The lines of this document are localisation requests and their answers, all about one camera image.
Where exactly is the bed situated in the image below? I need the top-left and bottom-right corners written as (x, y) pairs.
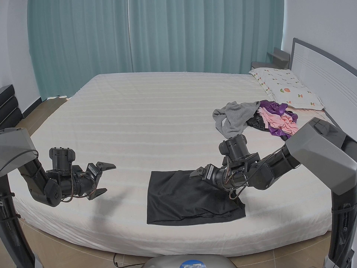
top-left (12, 37), bottom-right (357, 257)

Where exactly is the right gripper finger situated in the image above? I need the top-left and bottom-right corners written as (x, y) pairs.
top-left (189, 167), bottom-right (207, 179)

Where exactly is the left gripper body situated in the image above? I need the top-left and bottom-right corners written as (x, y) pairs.
top-left (73, 163), bottom-right (103, 201)

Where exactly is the black cable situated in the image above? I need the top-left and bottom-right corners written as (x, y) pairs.
top-left (0, 150), bottom-right (39, 175)
top-left (113, 252), bottom-right (146, 268)

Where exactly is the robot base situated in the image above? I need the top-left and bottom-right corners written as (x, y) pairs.
top-left (141, 255), bottom-right (232, 268)

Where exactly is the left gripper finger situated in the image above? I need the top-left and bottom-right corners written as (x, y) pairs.
top-left (89, 188), bottom-right (108, 201)
top-left (96, 162), bottom-right (117, 173)

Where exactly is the grey garment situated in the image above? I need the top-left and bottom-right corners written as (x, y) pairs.
top-left (212, 101), bottom-right (260, 139)

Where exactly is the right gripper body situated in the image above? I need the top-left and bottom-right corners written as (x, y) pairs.
top-left (201, 164), bottom-right (228, 191)

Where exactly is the blue-green curtain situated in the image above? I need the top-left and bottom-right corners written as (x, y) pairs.
top-left (128, 0), bottom-right (285, 75)
top-left (27, 0), bottom-right (133, 100)

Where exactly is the grey bedside table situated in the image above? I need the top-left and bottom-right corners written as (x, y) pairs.
top-left (251, 47), bottom-right (291, 71)

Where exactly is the pile of clothes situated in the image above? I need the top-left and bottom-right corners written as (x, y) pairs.
top-left (247, 100), bottom-right (299, 142)

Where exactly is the black chest of drawers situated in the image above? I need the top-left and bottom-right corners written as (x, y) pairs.
top-left (0, 84), bottom-right (23, 128)

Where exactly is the white printed pillow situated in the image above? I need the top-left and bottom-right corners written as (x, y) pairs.
top-left (248, 67), bottom-right (326, 111)

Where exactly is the black T-shirt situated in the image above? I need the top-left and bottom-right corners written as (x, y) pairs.
top-left (146, 170), bottom-right (247, 226)

